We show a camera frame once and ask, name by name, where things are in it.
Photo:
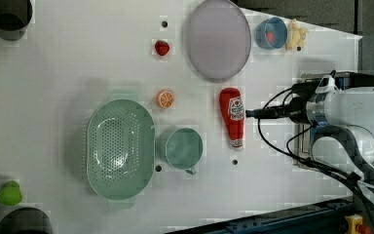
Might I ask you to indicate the green pear toy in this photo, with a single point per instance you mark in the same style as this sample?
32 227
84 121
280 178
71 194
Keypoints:
10 193

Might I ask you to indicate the yellow emergency stop button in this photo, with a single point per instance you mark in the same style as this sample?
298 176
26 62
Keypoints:
356 225

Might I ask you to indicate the red plush strawberry in bowl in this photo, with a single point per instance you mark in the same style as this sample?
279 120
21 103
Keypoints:
270 36

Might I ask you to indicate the red plush ketchup bottle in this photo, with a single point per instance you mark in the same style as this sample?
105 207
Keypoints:
232 111

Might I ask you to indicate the orange slice toy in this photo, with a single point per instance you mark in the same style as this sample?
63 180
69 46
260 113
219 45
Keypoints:
165 99

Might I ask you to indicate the dark grey cylinder cup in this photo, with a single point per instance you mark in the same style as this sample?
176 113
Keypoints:
15 16

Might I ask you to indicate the blue bowl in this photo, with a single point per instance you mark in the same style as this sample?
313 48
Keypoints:
275 25

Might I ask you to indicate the yellow plush toy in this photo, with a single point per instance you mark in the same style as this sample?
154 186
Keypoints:
296 36

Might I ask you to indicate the black cylinder cup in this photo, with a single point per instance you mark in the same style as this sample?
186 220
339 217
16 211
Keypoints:
26 221

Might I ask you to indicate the grey oval plate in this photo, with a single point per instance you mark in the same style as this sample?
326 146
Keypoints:
218 39

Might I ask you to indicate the green metal cup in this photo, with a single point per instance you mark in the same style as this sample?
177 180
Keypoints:
182 148

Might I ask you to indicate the blue metal frame rail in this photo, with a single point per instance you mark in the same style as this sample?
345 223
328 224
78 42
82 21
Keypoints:
319 218

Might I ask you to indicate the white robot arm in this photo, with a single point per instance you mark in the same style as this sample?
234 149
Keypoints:
327 106

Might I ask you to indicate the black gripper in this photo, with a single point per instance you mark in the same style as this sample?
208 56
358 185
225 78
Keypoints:
296 110

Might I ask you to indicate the red strawberry toy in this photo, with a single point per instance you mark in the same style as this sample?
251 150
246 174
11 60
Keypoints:
162 48

